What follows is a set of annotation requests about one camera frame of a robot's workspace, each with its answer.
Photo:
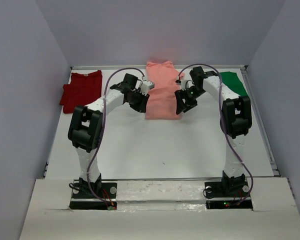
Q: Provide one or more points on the green t-shirt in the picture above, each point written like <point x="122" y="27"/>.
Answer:
<point x="232" y="81"/>

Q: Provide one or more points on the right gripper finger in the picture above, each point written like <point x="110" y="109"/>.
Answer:
<point x="180" y="104"/>
<point x="187" y="105"/>

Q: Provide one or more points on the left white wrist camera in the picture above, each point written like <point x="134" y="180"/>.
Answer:
<point x="146" y="86"/>

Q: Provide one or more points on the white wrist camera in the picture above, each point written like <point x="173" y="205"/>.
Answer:
<point x="183" y="83"/>
<point x="146" y="86"/>

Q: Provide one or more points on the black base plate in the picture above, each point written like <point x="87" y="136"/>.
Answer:
<point x="82" y="199"/>
<point x="219" y="199"/>

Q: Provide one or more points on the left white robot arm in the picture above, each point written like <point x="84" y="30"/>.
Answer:
<point x="88" y="123"/>

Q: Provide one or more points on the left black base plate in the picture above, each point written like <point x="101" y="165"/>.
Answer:
<point x="82" y="199"/>

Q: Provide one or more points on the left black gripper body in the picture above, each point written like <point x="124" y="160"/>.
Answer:
<point x="138" y="100"/>

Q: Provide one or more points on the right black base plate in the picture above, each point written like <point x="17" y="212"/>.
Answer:
<point x="219" y="199"/>

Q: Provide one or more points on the pink t-shirt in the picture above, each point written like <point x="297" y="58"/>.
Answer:
<point x="162" y="103"/>

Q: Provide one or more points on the white cardboard front cover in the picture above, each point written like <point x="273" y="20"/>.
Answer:
<point x="162" y="210"/>

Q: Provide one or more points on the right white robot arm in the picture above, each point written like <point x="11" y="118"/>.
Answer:
<point x="235" y="122"/>

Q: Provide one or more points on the red folded t-shirt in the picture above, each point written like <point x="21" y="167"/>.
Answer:
<point x="82" y="90"/>

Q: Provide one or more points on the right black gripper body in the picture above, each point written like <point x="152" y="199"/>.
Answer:
<point x="193" y="92"/>

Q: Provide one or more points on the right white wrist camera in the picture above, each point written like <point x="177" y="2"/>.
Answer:
<point x="183" y="83"/>

